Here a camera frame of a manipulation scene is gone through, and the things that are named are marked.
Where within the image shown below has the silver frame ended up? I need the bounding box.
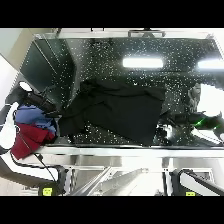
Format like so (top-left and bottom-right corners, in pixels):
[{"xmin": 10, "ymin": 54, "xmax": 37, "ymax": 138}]
[{"xmin": 32, "ymin": 144, "xmax": 224, "ymax": 197}]

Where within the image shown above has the red garment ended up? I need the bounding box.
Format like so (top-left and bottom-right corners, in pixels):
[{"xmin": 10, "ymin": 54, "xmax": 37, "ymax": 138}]
[{"xmin": 10, "ymin": 122, "xmax": 56, "ymax": 161}]

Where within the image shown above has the black garment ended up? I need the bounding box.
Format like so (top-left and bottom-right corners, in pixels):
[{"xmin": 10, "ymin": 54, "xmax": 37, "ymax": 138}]
[{"xmin": 57, "ymin": 77, "xmax": 167, "ymax": 147}]

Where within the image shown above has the blue garment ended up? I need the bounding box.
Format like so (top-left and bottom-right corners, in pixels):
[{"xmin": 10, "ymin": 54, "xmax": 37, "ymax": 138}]
[{"xmin": 14, "ymin": 104, "xmax": 58, "ymax": 135}]

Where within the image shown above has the black cable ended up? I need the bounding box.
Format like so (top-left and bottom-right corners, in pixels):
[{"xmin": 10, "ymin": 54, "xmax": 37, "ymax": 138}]
[{"xmin": 31, "ymin": 151, "xmax": 58, "ymax": 184}]

